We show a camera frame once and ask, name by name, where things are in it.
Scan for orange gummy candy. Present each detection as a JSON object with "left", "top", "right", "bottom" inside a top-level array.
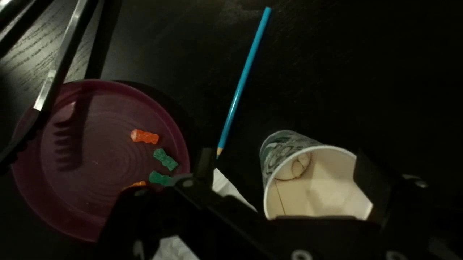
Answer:
[{"left": 129, "top": 128, "right": 163, "bottom": 148}]

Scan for crumpled white tissue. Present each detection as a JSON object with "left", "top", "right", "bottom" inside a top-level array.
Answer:
[{"left": 151, "top": 167, "right": 258, "bottom": 260}]

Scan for metal kitchen tongs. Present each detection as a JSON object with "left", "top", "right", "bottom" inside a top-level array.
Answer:
[{"left": 0, "top": 0, "right": 125, "bottom": 174}]

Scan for green gummy candy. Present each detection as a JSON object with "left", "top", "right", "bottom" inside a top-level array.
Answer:
[
  {"left": 148, "top": 171, "right": 179, "bottom": 188},
  {"left": 153, "top": 148, "right": 180, "bottom": 172}
]

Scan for white printed paper cup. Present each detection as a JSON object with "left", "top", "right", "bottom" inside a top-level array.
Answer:
[{"left": 258, "top": 129, "right": 375, "bottom": 223}]

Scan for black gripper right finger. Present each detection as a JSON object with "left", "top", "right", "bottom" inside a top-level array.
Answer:
[{"left": 354, "top": 151, "right": 406, "bottom": 229}]

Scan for blue pencil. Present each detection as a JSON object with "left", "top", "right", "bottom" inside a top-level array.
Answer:
[{"left": 215, "top": 6, "right": 274, "bottom": 161}]

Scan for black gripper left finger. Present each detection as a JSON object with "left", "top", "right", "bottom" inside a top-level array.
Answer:
[{"left": 192, "top": 146, "right": 273, "bottom": 229}]

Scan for purple plastic plate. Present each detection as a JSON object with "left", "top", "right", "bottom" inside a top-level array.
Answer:
[{"left": 9, "top": 79, "right": 193, "bottom": 245}]

